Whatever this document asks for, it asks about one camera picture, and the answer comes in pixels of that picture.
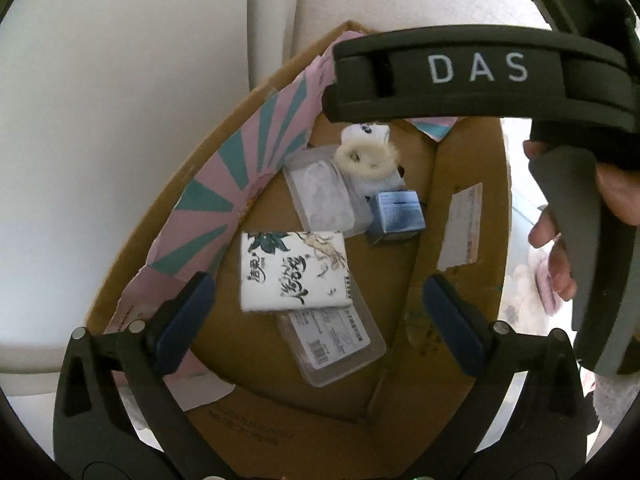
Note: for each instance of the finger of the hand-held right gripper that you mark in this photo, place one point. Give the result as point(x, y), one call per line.
point(355, 80)

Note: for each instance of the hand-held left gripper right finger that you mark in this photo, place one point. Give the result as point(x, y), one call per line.
point(452, 322)

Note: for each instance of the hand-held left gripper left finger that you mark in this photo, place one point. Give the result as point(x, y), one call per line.
point(187, 317)

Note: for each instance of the white black-patterned pouch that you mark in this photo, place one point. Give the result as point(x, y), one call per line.
point(362, 132)

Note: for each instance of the white ink-print tissue pack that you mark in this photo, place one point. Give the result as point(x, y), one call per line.
point(295, 270)

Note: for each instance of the clear labelled plastic box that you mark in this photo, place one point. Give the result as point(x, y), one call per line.
point(335, 342)

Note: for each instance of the clear plastic case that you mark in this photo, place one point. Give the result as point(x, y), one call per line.
point(320, 195)

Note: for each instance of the small blue carton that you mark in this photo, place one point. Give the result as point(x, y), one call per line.
point(397, 215)

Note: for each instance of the pink teal printed cardboard box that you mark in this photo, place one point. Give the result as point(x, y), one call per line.
point(300, 400)

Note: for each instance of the person's right hand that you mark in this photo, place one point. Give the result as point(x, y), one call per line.
point(555, 260)

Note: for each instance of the pink fluffy slipper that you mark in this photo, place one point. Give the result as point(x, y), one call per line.
point(535, 285)

